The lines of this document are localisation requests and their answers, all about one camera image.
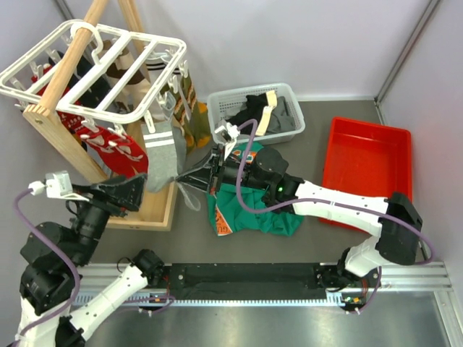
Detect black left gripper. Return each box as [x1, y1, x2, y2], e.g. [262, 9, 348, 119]
[72, 171, 150, 265]

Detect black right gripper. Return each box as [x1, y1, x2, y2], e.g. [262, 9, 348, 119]
[177, 145, 270, 197]

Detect grey sock with white stripes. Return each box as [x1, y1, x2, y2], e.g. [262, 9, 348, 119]
[141, 121, 177, 193]

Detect olive orange striped sock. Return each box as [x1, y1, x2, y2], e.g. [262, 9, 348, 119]
[174, 73, 201, 154]

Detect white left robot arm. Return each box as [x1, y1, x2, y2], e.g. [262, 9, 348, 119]
[12, 171, 164, 346]

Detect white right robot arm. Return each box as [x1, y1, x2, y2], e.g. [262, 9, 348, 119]
[176, 147, 422, 290]

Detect wooden hanger stand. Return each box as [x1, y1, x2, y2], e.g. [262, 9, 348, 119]
[22, 1, 177, 231]

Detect red patterned socks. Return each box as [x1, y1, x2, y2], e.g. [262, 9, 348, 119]
[30, 61, 150, 179]

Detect white clip drying hanger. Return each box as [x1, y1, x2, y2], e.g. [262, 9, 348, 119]
[1, 20, 187, 132]

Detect black socks on hanger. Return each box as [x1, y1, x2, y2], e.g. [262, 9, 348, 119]
[63, 56, 110, 108]

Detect green jersey shirt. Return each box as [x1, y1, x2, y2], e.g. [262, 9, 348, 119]
[205, 141, 305, 238]

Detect white plastic laundry basket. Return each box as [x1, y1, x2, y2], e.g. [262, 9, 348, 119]
[207, 83, 305, 145]

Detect black clothes in basket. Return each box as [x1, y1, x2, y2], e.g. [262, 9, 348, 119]
[226, 93, 267, 126]

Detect grey cloth in basket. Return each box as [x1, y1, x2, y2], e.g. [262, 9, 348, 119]
[266, 96, 296, 135]

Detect cream cloth strip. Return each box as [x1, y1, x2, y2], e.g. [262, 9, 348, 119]
[256, 90, 278, 137]

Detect brown cream sock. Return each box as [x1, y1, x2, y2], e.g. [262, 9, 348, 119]
[99, 40, 151, 113]

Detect red plastic bin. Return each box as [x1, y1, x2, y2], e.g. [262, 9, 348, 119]
[318, 116, 414, 240]

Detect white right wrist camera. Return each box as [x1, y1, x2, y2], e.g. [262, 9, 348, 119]
[213, 119, 240, 145]

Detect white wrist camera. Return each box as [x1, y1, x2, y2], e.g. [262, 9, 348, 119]
[213, 119, 240, 145]
[28, 171, 90, 202]

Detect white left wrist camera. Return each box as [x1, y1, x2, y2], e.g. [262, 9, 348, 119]
[28, 171, 90, 202]

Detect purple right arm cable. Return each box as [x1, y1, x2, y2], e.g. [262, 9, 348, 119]
[235, 119, 435, 315]

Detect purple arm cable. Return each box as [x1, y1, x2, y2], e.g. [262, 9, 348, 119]
[13, 187, 177, 347]
[235, 119, 435, 315]

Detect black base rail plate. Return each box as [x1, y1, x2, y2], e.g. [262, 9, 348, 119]
[169, 263, 326, 301]

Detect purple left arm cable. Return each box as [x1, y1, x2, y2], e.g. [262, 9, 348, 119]
[13, 187, 177, 347]

